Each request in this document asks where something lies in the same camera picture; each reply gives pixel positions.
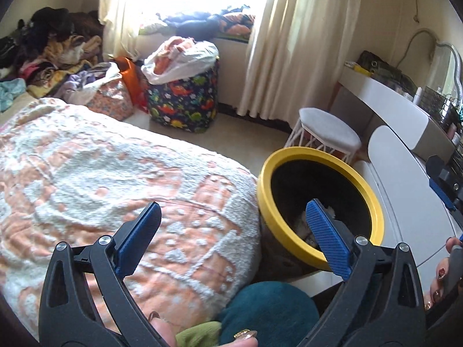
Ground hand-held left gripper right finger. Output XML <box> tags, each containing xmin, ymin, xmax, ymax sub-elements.
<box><xmin>306</xmin><ymin>199</ymin><xmax>427</xmax><ymax>347</ymax></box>

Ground orange white printed blanket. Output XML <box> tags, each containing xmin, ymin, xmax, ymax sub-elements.
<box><xmin>0</xmin><ymin>97</ymin><xmax>263</xmax><ymax>341</ymax></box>

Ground white wire frame stool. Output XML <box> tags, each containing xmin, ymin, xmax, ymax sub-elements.
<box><xmin>283</xmin><ymin>107</ymin><xmax>363</xmax><ymax>164</ymax></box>

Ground yellow box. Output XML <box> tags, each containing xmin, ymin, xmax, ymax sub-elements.
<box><xmin>343</xmin><ymin>61</ymin><xmax>374</xmax><ymax>77</ymax></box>

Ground pile of mixed clothes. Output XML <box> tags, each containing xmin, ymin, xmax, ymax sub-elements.
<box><xmin>0</xmin><ymin>6</ymin><xmax>106</xmax><ymax>99</ymax></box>

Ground black yellow rim trash can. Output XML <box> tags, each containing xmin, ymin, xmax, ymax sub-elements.
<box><xmin>257</xmin><ymin>146</ymin><xmax>385</xmax><ymax>274</ymax></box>

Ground clothes on window ledge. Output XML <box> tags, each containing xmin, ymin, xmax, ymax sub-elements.
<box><xmin>138</xmin><ymin>5</ymin><xmax>256</xmax><ymax>41</ymax></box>

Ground black wire basket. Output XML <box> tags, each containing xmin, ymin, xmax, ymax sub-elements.
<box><xmin>420</xmin><ymin>87</ymin><xmax>463</xmax><ymax>142</ymax></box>

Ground person's right hand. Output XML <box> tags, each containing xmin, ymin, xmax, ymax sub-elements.
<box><xmin>424</xmin><ymin>237</ymin><xmax>463</xmax><ymax>311</ymax></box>

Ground green fleece cloth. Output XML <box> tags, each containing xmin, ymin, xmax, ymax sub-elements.
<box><xmin>174</xmin><ymin>319</ymin><xmax>224</xmax><ymax>347</ymax></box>

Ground light blue cloth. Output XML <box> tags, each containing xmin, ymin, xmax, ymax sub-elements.
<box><xmin>0</xmin><ymin>80</ymin><xmax>28</xmax><ymax>113</ymax></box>

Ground vanity mirror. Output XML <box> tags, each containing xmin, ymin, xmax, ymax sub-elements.
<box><xmin>426</xmin><ymin>41</ymin><xmax>463</xmax><ymax>106</ymax></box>

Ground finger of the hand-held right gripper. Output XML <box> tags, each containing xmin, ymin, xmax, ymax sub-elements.
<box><xmin>426</xmin><ymin>155</ymin><xmax>457</xmax><ymax>211</ymax></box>

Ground grey wall cable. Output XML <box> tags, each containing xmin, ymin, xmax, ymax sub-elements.
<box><xmin>396</xmin><ymin>29</ymin><xmax>441</xmax><ymax>70</ymax></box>

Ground dinosaur print laundry hamper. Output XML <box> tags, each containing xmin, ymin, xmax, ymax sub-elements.
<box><xmin>144</xmin><ymin>61</ymin><xmax>220</xmax><ymax>133</ymax></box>

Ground white plastic bag of clothes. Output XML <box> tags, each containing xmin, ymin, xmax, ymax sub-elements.
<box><xmin>140</xmin><ymin>36</ymin><xmax>221</xmax><ymax>84</ymax></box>

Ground orange bag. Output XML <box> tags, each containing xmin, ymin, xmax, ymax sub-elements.
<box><xmin>115</xmin><ymin>56</ymin><xmax>150</xmax><ymax>113</ymax></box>

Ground person's left hand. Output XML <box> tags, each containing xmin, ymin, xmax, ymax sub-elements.
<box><xmin>146</xmin><ymin>311</ymin><xmax>259</xmax><ymax>347</ymax></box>

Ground cream curtain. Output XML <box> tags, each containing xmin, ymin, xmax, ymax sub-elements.
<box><xmin>238</xmin><ymin>0</ymin><xmax>365</xmax><ymax>131</ymax></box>
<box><xmin>99</xmin><ymin>0</ymin><xmax>164</xmax><ymax>63</ymax></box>

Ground camouflage bag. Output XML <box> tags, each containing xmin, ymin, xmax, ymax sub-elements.
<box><xmin>356</xmin><ymin>51</ymin><xmax>417</xmax><ymax>95</ymax></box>

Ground beige bed sheet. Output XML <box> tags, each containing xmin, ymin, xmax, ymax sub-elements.
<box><xmin>0</xmin><ymin>92</ymin><xmax>41</xmax><ymax>126</ymax></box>

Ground teal fleece clothing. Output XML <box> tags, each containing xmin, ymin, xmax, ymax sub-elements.
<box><xmin>216</xmin><ymin>281</ymin><xmax>321</xmax><ymax>347</ymax></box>

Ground pink patterned fabric bag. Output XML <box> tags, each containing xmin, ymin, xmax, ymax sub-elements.
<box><xmin>87</xmin><ymin>77</ymin><xmax>135</xmax><ymax>122</ymax></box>

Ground purple white cloth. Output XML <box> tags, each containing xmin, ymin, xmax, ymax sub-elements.
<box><xmin>54</xmin><ymin>61</ymin><xmax>122</xmax><ymax>104</ymax></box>

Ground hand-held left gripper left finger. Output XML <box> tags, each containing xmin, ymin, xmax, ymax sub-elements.
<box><xmin>38</xmin><ymin>200</ymin><xmax>170</xmax><ymax>347</ymax></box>

